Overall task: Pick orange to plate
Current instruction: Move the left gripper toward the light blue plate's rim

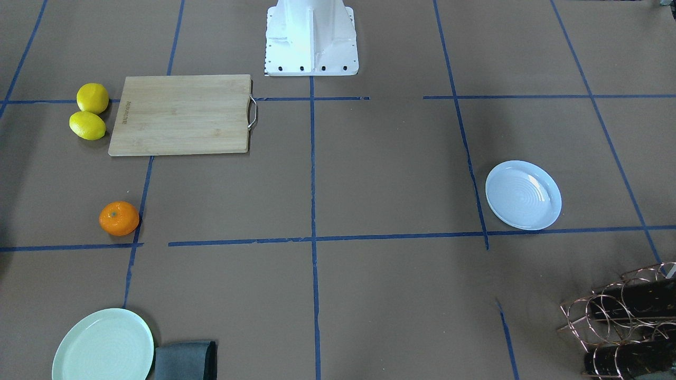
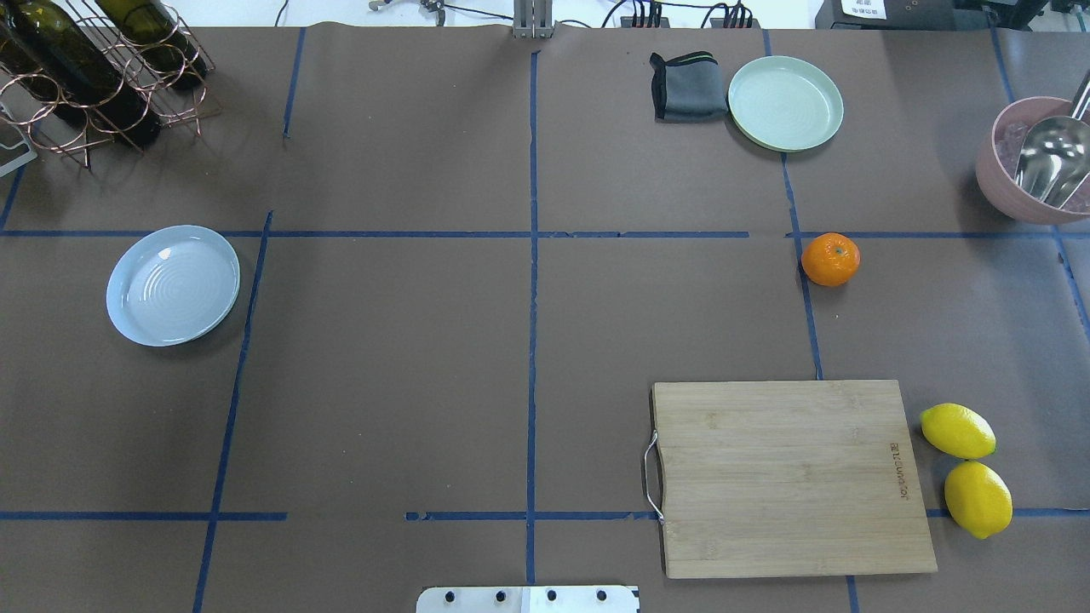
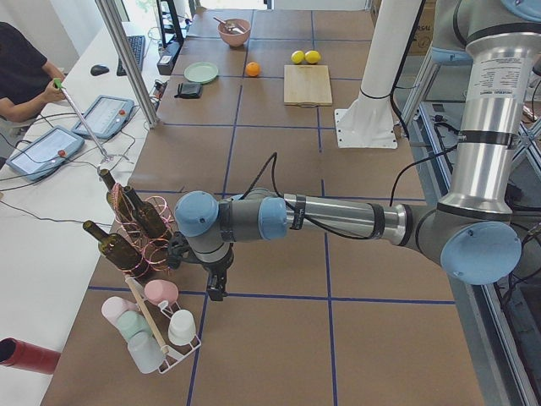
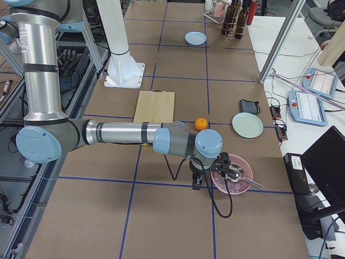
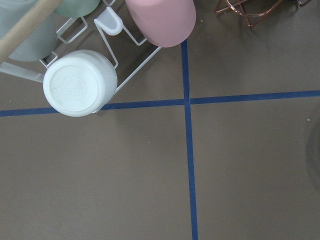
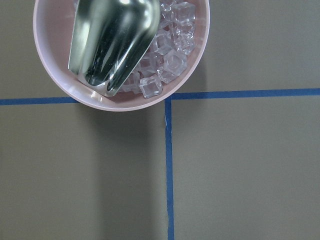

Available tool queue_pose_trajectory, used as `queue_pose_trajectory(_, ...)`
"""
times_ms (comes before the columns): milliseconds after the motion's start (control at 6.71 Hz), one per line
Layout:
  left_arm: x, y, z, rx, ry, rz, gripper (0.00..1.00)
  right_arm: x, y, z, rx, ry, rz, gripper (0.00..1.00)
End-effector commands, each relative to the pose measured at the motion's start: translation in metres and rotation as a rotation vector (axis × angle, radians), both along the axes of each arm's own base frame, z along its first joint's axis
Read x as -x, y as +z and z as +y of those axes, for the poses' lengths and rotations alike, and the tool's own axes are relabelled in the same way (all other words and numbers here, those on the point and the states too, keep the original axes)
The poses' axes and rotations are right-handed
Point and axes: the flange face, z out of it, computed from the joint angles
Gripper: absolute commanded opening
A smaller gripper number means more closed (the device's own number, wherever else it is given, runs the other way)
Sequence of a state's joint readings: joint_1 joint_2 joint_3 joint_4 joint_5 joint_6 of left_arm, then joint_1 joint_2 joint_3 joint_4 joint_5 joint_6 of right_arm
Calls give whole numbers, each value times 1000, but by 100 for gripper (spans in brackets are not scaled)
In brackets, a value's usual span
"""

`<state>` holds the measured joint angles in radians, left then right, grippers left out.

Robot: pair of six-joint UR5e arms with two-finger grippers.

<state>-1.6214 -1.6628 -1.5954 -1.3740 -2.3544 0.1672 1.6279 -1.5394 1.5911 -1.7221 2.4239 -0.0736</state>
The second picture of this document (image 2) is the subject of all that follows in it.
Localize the metal scoop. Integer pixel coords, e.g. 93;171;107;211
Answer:
1013;74;1089;209

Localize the light green plate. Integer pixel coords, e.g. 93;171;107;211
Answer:
727;55;845;154

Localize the bamboo cutting board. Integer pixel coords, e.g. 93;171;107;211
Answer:
649;380;938;581

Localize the light blue ceramic plate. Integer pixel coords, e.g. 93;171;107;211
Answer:
105;225;241;347

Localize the copper wire wine rack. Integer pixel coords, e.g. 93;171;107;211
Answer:
3;1;223;168

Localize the orange fruit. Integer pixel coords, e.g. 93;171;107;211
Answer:
800;232;862;287

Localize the dark wine bottle right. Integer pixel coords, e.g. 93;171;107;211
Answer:
96;1;208;92

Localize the pink bowl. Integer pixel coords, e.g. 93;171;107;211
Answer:
974;96;1090;226

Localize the lower yellow lemon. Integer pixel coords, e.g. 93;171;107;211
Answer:
943;461;1013;540

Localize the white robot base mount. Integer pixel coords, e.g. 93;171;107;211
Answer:
416;585;641;612

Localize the grey metal post bracket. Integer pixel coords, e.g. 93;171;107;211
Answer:
513;0;555;39

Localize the grey folded cloth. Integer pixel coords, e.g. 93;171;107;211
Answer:
650;51;729;123

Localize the upper yellow lemon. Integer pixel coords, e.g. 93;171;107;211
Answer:
920;402;997;461

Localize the yellow lemon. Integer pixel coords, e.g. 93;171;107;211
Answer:
943;461;1013;540
920;402;997;461

